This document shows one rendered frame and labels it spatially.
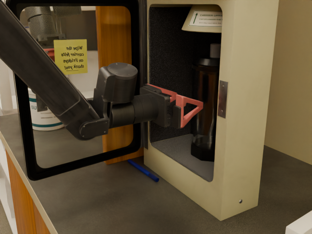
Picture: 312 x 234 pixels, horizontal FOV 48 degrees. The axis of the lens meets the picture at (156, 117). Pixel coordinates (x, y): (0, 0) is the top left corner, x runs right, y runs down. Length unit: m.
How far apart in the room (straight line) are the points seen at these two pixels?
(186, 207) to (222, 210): 0.09
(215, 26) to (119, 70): 0.22
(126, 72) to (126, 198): 0.32
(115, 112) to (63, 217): 0.26
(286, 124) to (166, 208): 0.51
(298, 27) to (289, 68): 0.12
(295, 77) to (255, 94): 0.40
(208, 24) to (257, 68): 0.13
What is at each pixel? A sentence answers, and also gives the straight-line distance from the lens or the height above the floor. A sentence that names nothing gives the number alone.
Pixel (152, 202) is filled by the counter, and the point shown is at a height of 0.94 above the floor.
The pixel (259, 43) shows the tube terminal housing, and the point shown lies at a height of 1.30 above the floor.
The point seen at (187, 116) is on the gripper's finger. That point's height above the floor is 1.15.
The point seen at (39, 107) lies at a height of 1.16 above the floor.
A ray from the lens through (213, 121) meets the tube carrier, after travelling 0.80.
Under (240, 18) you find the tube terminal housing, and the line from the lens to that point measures 0.65.
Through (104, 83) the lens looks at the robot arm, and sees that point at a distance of 0.64.
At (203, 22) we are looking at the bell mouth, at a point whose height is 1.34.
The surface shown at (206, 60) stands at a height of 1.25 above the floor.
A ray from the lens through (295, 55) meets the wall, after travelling 1.09.
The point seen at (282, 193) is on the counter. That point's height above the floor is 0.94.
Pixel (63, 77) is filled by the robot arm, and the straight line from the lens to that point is 0.59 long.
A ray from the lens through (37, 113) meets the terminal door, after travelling 0.79.
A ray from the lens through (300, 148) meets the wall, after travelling 1.13.
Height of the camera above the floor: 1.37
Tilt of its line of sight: 18 degrees down
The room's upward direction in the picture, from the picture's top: straight up
